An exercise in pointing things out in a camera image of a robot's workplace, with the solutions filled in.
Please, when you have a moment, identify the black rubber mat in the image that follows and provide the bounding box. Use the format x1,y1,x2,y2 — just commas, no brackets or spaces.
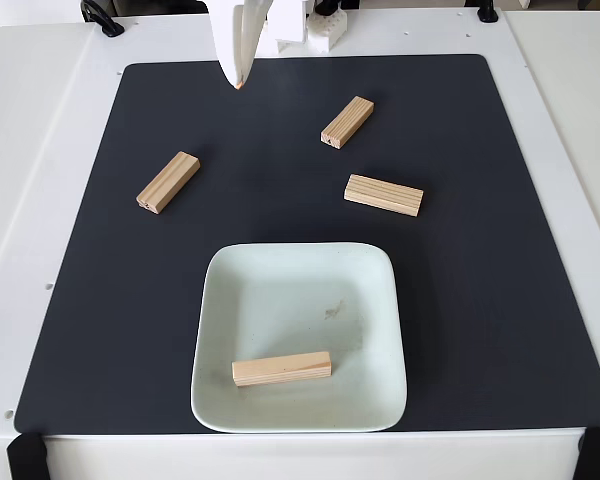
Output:
13,53,600,435

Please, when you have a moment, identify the wooden block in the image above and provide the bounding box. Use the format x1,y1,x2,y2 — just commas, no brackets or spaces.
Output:
135,151,202,216
320,95,375,150
231,351,334,389
343,173,425,218

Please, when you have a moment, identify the pale green square plate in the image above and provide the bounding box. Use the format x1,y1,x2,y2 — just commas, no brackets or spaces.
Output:
189,242,409,434

